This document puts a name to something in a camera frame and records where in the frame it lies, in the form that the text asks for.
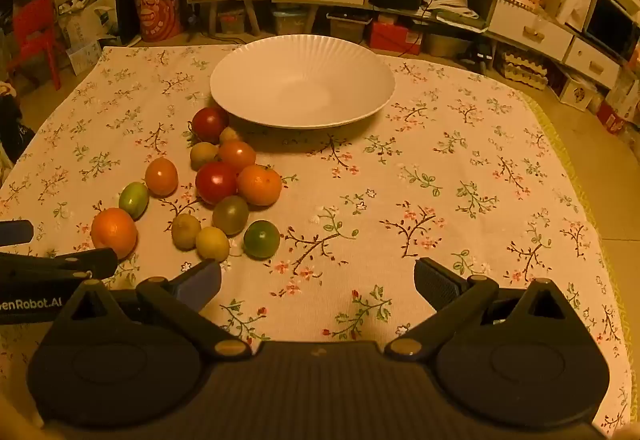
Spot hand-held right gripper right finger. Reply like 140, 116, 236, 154
384, 256, 591, 361

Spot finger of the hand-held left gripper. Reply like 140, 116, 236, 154
0, 247, 119, 283
0, 219, 35, 246

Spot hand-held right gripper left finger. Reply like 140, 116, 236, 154
52, 259, 253, 362

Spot small yellow potato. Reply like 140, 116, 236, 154
195, 226, 231, 263

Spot orange tangerine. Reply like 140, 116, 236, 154
90, 207, 138, 260
236, 164, 283, 207

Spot yellow-green oval fruit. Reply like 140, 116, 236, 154
171, 213, 202, 251

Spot brownish green tomato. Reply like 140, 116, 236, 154
212, 195, 250, 237

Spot green round tomato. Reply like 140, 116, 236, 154
243, 219, 281, 260

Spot green oval tomato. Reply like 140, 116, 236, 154
118, 181, 150, 221

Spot bright red tomato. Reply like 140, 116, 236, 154
195, 161, 239, 206

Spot orange tomato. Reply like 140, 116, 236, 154
144, 157, 179, 198
217, 140, 257, 172

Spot white ribbed plate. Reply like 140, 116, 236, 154
209, 34, 395, 129

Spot floral tablecloth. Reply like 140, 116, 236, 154
0, 44, 632, 431

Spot dark fleece-lined jacket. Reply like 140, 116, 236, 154
0, 80, 37, 171

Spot dark red tomato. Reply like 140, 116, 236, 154
191, 106, 231, 144

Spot red plastic chair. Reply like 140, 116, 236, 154
7, 0, 63, 91

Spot white printed carton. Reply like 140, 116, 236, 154
57, 0, 118, 76

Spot stack of egg cartons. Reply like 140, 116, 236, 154
500, 51, 551, 88

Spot white printed cardboard box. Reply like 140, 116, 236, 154
557, 75, 598, 112

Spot clear storage bin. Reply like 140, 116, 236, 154
217, 10, 247, 36
422, 32, 473, 58

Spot black flat case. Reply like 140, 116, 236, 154
115, 0, 143, 46

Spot red box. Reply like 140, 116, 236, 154
370, 12, 425, 56

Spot red snack cartons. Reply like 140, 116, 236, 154
597, 70, 640, 136

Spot orange printed bag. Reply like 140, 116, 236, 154
130, 0, 182, 42

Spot long low wooden cabinet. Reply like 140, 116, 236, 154
367, 0, 626, 91

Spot clear bin black lid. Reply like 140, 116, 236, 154
327, 12, 373, 43

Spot clear bin teal lid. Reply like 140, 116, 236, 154
272, 7, 313, 37

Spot pile of papers and cloths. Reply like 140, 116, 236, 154
425, 0, 488, 28

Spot white paper bag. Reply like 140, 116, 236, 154
557, 0, 598, 33

